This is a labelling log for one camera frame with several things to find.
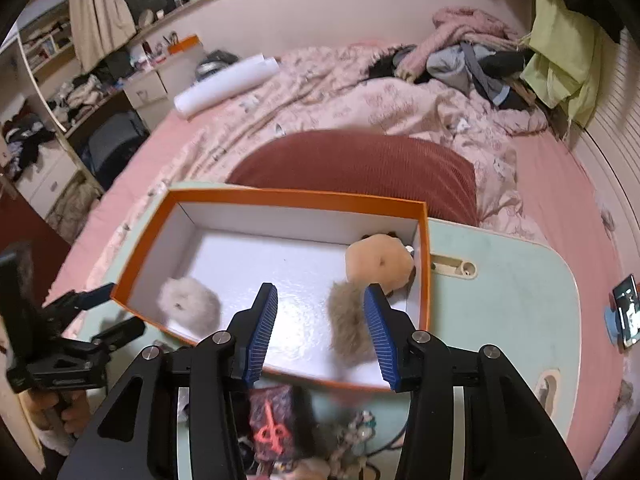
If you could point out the dark suitcase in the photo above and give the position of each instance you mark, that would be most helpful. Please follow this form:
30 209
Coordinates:
115 145

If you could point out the person's left hand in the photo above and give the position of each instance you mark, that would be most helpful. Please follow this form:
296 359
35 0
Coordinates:
75 412

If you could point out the small orange storage box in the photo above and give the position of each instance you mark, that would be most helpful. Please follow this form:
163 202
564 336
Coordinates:
182 45

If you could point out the white drawer cabinet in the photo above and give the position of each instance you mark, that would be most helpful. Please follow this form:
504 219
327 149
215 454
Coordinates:
145 92

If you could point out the dark pouch with red charm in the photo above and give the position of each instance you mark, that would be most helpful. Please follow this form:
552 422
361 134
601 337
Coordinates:
272 425

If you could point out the beige curtain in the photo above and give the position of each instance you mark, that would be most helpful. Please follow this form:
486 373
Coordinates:
100 15

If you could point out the black fuzzy cloth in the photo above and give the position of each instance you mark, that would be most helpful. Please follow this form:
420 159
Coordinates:
385 65

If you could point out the brown fluffy pompom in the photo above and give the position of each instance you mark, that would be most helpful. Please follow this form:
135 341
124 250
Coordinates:
347 325

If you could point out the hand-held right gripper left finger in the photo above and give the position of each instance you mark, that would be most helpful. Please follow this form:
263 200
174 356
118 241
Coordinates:
260 332

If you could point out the white fluffy pompom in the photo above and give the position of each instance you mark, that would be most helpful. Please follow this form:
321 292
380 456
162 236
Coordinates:
190 305

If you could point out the dark grey bag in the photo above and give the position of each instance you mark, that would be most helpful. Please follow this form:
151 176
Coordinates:
215 62

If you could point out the white paper roll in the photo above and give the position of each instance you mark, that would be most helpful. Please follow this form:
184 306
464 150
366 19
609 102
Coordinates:
225 85

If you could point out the grey-blue garment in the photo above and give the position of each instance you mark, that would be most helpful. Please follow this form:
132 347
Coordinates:
450 62

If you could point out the orange cardboard box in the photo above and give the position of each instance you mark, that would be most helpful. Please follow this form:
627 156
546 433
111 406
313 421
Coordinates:
260 260

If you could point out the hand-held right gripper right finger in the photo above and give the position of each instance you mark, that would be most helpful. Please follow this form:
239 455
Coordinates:
382 340

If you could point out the blue phone stand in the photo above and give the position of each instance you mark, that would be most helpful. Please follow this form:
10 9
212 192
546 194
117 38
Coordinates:
611 325

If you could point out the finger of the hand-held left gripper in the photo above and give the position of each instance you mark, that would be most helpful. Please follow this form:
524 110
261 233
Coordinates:
120 332
95 297

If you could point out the green cartoon lap table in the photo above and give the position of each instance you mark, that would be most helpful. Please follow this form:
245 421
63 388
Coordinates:
500 285

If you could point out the yellow-green garment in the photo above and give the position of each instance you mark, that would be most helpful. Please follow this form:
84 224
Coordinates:
560 50

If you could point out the capybara plush toy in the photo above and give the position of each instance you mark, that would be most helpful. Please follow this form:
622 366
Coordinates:
375 260

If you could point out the black hanging jacket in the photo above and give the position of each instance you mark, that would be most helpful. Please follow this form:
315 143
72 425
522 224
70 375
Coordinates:
590 0

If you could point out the pile of clothes on bed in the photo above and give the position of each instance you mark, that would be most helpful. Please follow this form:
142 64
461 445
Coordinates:
465 30

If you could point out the smartphone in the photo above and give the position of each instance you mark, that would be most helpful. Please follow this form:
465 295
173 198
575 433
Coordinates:
627 310

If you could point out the black garment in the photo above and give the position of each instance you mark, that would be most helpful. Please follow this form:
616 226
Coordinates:
505 67

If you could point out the white louvered closet door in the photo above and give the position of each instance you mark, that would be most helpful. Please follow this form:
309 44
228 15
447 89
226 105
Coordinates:
615 150

